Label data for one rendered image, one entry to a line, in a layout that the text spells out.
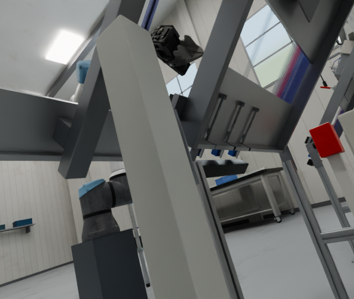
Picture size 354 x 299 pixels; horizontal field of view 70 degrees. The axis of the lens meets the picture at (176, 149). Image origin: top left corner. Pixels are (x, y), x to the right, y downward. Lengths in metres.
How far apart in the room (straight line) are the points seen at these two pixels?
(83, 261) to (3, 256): 9.99
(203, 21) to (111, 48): 6.92
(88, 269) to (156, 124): 0.83
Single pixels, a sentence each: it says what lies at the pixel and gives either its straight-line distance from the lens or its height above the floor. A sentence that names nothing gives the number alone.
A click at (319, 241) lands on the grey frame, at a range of 1.23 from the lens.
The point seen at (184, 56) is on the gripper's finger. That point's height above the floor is 0.96.
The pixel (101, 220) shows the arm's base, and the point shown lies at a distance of 1.07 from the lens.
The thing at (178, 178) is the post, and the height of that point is 0.58.
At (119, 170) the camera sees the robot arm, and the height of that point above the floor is 0.80.
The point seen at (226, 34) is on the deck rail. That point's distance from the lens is 0.58.
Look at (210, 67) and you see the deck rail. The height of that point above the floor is 0.82.
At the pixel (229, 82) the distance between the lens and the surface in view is 0.68.
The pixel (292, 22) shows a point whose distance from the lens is 0.91.
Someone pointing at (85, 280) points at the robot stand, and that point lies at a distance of 1.11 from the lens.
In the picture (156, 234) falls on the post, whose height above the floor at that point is 0.53.
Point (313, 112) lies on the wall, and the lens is 5.44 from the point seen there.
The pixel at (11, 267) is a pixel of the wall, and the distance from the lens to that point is 11.09.
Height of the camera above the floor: 0.54
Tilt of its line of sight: 15 degrees up
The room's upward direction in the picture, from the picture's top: 16 degrees counter-clockwise
